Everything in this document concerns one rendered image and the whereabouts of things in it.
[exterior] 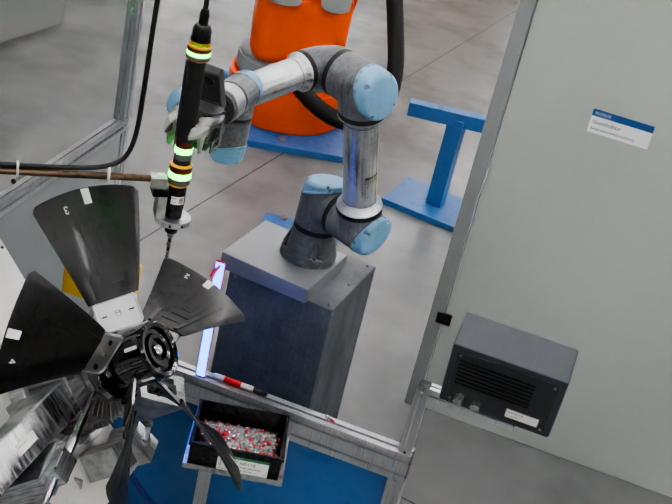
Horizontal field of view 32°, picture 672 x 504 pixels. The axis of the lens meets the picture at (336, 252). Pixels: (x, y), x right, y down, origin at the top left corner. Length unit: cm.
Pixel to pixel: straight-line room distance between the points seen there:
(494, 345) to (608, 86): 148
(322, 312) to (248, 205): 263
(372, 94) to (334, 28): 352
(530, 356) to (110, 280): 91
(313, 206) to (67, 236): 84
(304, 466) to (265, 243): 61
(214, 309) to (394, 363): 219
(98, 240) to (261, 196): 337
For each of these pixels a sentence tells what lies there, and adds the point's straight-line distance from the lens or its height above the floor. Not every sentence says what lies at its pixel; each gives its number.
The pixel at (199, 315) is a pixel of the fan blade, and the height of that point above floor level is 118.
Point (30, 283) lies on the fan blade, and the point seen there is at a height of 142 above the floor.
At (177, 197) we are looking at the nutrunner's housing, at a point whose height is 151.
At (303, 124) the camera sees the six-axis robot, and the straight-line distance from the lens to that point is 633.
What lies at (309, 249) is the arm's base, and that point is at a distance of 307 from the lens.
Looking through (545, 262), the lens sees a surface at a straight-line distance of 412.
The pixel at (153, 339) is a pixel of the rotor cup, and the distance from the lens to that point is 235.
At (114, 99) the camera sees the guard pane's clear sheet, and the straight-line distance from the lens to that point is 374.
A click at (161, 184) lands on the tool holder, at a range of 226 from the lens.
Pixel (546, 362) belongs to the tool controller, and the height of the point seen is 124.
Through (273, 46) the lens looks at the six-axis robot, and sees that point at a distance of 622.
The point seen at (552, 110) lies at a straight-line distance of 392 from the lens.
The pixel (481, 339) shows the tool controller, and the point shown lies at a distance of 260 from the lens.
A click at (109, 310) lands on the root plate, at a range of 239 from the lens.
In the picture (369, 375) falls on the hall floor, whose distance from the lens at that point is 459.
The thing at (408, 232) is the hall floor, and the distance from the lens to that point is 570.
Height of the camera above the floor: 256
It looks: 28 degrees down
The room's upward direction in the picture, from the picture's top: 13 degrees clockwise
